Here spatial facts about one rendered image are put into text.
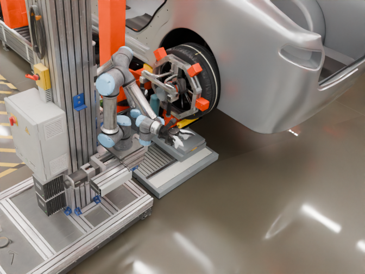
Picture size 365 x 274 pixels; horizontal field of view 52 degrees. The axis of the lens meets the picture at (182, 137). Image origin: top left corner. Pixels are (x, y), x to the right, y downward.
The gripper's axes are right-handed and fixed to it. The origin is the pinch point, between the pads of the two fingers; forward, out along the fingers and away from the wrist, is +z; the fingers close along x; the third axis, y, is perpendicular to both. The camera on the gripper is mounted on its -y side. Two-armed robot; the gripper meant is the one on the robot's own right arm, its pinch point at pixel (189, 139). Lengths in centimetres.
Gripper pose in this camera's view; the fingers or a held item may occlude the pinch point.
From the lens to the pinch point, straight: 217.0
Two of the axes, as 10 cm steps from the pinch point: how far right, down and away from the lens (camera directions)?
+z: 8.7, 3.9, -3.0
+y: -1.8, 8.3, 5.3
